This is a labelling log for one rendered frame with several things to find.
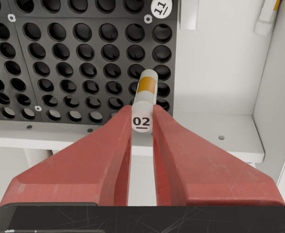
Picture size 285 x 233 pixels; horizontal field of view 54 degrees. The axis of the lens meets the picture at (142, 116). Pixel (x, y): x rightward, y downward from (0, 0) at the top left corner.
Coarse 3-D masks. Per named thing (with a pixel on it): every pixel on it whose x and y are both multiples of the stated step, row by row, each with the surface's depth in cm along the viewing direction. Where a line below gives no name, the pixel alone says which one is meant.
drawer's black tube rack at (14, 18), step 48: (0, 0) 18; (48, 0) 21; (96, 0) 18; (144, 0) 17; (0, 48) 21; (48, 48) 20; (96, 48) 19; (144, 48) 19; (0, 96) 27; (48, 96) 24; (96, 96) 22
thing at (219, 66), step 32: (224, 0) 23; (256, 0) 22; (192, 32) 24; (224, 32) 24; (192, 64) 26; (224, 64) 26; (256, 64) 25; (192, 96) 28; (224, 96) 28; (256, 96) 27; (0, 128) 28; (32, 128) 28; (64, 128) 28; (96, 128) 27; (192, 128) 27; (224, 128) 27; (256, 160) 24
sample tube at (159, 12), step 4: (152, 0) 17; (156, 0) 16; (160, 0) 16; (164, 0) 16; (168, 0) 16; (152, 4) 16; (156, 4) 16; (160, 4) 16; (164, 4) 16; (168, 4) 16; (152, 8) 16; (156, 8) 16; (160, 8) 16; (164, 8) 16; (168, 8) 16; (152, 12) 16; (156, 12) 16; (160, 12) 16; (164, 12) 16; (168, 12) 16; (156, 16) 17; (160, 16) 17; (164, 16) 16
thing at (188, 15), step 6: (186, 0) 22; (192, 0) 22; (198, 0) 22; (186, 6) 22; (192, 6) 22; (198, 6) 22; (180, 12) 23; (186, 12) 22; (192, 12) 22; (180, 18) 23; (186, 18) 23; (192, 18) 23; (180, 24) 23; (186, 24) 23; (192, 24) 23
